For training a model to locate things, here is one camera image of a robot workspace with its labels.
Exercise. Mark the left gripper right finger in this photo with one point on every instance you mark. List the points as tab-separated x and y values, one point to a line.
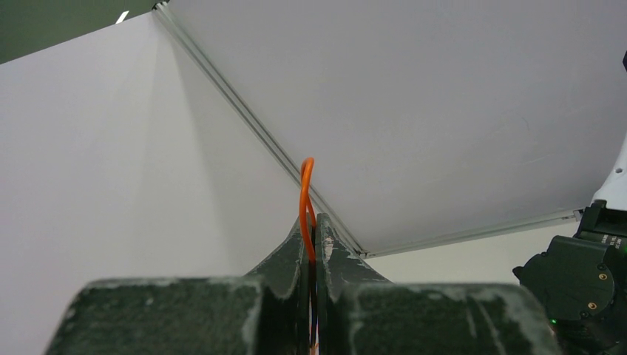
362	312

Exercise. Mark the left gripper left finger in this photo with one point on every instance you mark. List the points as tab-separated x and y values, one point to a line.
264	311

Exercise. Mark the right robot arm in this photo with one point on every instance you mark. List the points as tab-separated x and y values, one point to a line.
581	280

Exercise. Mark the aluminium frame rail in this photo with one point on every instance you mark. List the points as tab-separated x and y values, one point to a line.
202	60

